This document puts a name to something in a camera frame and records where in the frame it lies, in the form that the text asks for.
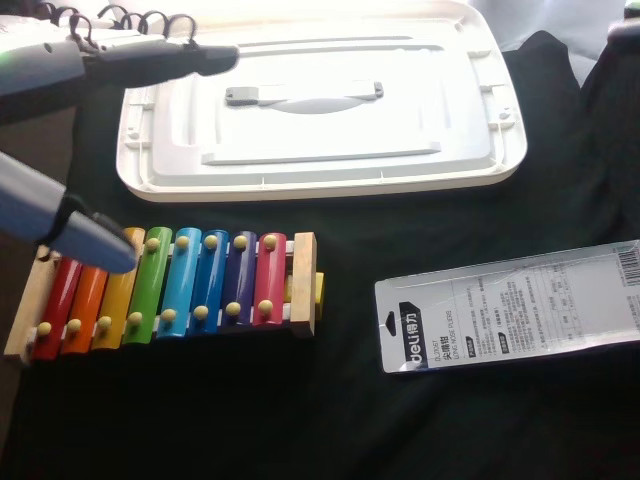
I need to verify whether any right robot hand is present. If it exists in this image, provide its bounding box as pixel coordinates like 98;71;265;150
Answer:
606;0;640;44

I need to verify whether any white plastic lid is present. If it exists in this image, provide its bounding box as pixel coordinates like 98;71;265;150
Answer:
114;0;530;204

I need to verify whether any rainbow wooden xylophone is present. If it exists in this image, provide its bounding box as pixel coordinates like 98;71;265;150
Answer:
3;227;320;369

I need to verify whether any yellow wooden cube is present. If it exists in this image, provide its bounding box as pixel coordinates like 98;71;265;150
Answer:
283;271;326;321

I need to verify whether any black table cloth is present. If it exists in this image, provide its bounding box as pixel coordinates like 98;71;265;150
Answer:
0;29;640;480

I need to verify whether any clear pliers blister pack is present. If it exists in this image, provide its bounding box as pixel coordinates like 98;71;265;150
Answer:
373;239;640;375

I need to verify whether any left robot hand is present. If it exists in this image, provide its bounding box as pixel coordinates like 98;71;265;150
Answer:
0;0;240;275

